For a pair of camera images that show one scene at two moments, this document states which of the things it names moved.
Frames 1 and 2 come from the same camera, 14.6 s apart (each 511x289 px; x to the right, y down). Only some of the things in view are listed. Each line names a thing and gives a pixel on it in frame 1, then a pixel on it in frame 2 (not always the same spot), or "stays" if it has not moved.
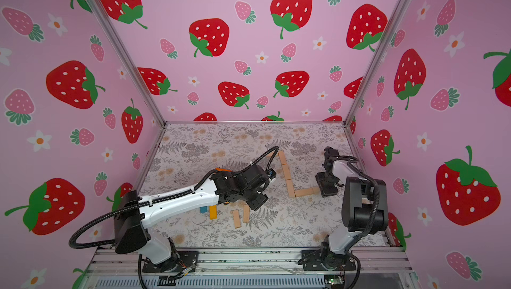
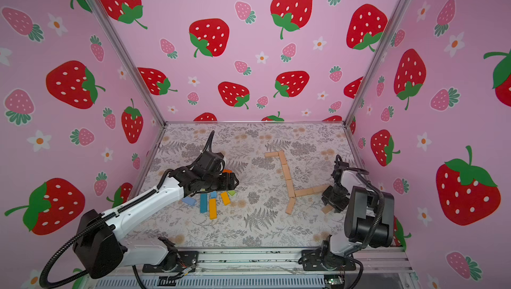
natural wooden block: (303, 192) stays
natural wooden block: (245, 214) → (291, 205)
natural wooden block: (282, 155) stays
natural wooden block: (237, 220) → (327, 209)
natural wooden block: (290, 188) stays
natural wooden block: (285, 167) stays
